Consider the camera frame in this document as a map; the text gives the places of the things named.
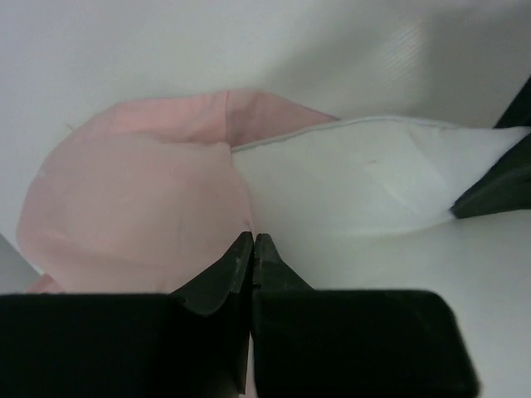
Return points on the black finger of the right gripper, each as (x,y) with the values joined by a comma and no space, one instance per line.
(506,186)

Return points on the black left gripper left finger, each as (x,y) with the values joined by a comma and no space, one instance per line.
(192,342)

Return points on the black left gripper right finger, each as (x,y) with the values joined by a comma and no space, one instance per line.
(352,343)

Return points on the pink printed pillowcase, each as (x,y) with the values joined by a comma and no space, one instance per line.
(144,196)

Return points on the white pillow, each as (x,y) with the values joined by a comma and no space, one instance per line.
(366,176)

